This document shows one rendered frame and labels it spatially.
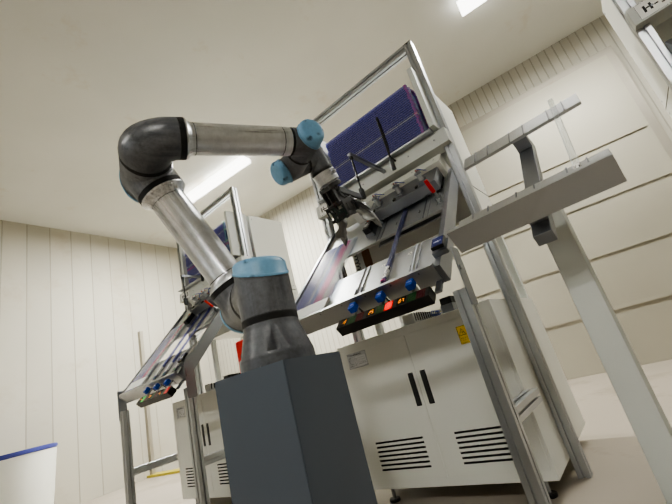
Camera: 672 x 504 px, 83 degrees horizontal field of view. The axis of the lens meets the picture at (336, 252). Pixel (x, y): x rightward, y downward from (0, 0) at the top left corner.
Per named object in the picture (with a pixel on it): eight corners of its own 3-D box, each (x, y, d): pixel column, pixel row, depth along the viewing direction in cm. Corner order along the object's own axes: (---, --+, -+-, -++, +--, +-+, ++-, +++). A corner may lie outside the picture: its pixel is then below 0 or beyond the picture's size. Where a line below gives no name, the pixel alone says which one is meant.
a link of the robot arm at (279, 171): (275, 149, 105) (304, 137, 111) (264, 172, 114) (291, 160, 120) (292, 171, 104) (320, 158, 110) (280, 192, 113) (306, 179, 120)
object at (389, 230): (451, 217, 139) (443, 206, 137) (322, 279, 175) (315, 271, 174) (454, 180, 165) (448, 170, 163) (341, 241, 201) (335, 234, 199)
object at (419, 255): (440, 273, 109) (434, 265, 109) (288, 334, 146) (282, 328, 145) (444, 238, 124) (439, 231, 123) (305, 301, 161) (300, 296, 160)
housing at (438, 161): (456, 186, 162) (438, 159, 158) (366, 233, 189) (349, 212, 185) (456, 178, 168) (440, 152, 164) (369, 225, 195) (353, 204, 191)
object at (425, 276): (444, 282, 109) (431, 264, 107) (291, 341, 146) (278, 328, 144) (445, 280, 110) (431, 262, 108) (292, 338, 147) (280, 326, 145)
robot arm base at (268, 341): (282, 360, 66) (271, 305, 69) (224, 379, 73) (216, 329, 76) (330, 352, 78) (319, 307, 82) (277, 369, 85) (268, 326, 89)
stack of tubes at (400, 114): (425, 131, 164) (406, 83, 173) (337, 188, 193) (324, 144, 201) (437, 140, 174) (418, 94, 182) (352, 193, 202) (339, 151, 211)
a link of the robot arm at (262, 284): (248, 314, 71) (236, 248, 75) (233, 330, 82) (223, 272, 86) (306, 305, 77) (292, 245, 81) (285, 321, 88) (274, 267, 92)
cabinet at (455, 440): (569, 504, 109) (488, 298, 128) (375, 507, 147) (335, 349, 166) (592, 438, 159) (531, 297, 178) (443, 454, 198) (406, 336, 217)
